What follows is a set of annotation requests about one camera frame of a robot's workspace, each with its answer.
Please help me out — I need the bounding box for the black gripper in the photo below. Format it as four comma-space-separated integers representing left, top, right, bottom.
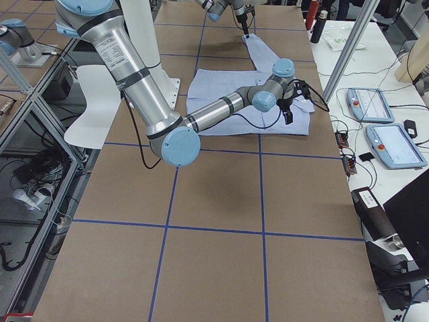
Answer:
280, 78, 309, 125
234, 4, 255, 38

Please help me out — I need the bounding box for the blue striped button shirt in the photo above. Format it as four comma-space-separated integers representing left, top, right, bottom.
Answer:
185, 34, 314, 136

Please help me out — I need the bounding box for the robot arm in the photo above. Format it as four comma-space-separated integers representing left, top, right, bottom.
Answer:
195, 0, 255, 38
54, 1, 310, 166

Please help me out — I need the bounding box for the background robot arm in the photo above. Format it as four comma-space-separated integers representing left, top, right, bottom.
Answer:
1, 18, 57, 68

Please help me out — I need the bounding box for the red bottle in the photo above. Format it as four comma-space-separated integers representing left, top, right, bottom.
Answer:
305, 0, 319, 31

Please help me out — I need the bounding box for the black bottle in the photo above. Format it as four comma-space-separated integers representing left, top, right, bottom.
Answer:
310, 10, 328, 44

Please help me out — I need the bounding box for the far teach pendant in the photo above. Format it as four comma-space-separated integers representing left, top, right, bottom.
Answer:
346, 87, 395, 124

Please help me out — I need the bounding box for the teach pendant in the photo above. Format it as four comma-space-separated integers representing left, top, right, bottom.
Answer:
365, 123, 428, 170
346, 87, 395, 124

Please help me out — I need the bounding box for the black square pad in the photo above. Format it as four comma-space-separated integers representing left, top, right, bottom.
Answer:
359, 152, 375, 162

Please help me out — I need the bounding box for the white plastic bag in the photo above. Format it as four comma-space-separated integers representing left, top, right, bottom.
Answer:
322, 26, 352, 52

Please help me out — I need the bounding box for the near teach pendant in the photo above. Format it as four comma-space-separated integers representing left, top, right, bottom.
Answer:
365, 123, 428, 170

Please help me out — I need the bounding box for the small black device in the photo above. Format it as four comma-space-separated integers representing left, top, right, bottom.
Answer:
404, 119, 418, 138

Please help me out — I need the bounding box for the black box with label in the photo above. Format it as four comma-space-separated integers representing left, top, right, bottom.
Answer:
351, 186, 396, 240

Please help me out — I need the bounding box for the black monitor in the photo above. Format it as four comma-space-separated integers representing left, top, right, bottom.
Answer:
383, 171, 428, 267

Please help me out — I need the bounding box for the white plastic chair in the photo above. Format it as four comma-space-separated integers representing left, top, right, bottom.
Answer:
64, 65, 121, 150

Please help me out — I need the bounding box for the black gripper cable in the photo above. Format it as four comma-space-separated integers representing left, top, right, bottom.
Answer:
119, 80, 330, 169

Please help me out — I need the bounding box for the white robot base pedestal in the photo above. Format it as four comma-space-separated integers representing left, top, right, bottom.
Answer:
120, 0, 180, 110

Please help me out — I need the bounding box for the aluminium frame post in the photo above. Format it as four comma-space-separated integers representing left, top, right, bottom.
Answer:
322, 0, 379, 102

